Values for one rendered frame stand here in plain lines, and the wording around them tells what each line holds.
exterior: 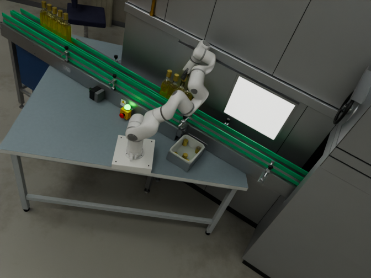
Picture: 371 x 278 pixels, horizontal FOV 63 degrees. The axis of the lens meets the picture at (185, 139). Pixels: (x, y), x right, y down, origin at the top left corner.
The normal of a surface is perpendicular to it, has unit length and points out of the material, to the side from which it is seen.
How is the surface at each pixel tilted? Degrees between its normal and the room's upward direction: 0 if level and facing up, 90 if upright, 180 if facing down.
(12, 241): 0
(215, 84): 90
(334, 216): 90
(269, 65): 90
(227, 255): 0
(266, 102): 90
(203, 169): 0
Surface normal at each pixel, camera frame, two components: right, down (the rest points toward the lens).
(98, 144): 0.24, -0.69
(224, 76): -0.50, 0.51
